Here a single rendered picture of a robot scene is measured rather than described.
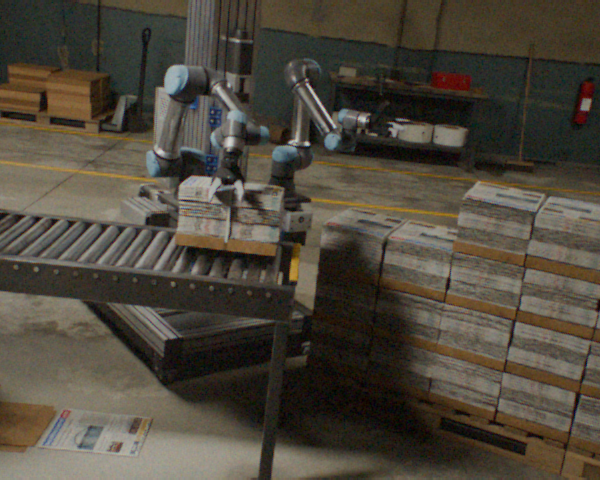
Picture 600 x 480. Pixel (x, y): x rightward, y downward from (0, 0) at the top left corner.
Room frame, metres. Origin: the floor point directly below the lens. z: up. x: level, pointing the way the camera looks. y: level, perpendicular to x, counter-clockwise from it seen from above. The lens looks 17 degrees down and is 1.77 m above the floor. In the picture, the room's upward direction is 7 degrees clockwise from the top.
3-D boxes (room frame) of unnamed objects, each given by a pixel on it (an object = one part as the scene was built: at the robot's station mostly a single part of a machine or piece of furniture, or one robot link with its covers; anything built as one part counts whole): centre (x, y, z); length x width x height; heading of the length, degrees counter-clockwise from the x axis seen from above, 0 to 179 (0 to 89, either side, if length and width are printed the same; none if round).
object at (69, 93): (9.11, 3.05, 0.28); 1.20 x 0.83 x 0.57; 91
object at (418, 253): (3.27, -0.67, 0.42); 1.17 x 0.39 x 0.83; 69
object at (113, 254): (2.77, 0.70, 0.77); 0.47 x 0.05 x 0.05; 1
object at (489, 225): (3.22, -0.80, 0.95); 0.38 x 0.29 x 0.23; 160
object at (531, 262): (3.12, -1.07, 0.86); 0.38 x 0.29 x 0.04; 158
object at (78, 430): (2.78, 0.73, 0.00); 0.37 x 0.28 x 0.01; 91
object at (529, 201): (3.21, -0.80, 1.06); 0.37 x 0.29 x 0.01; 160
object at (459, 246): (3.22, -0.80, 0.86); 0.38 x 0.29 x 0.04; 160
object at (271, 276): (2.79, 0.11, 0.77); 0.47 x 0.05 x 0.05; 1
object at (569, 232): (3.12, -1.07, 0.95); 0.38 x 0.29 x 0.23; 158
